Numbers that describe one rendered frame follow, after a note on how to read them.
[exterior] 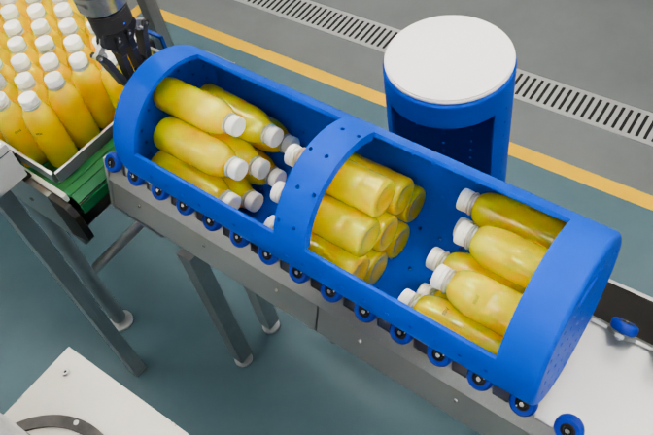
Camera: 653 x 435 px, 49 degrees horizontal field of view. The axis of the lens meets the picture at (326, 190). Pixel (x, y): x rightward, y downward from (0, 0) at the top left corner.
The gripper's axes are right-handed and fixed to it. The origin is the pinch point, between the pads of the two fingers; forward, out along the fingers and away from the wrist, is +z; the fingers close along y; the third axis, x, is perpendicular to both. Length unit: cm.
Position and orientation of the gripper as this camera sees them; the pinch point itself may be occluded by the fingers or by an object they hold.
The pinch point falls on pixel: (143, 89)
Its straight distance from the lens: 145.0
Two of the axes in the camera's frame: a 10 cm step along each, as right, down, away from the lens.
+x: 7.9, 4.0, -4.6
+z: 1.3, 6.2, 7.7
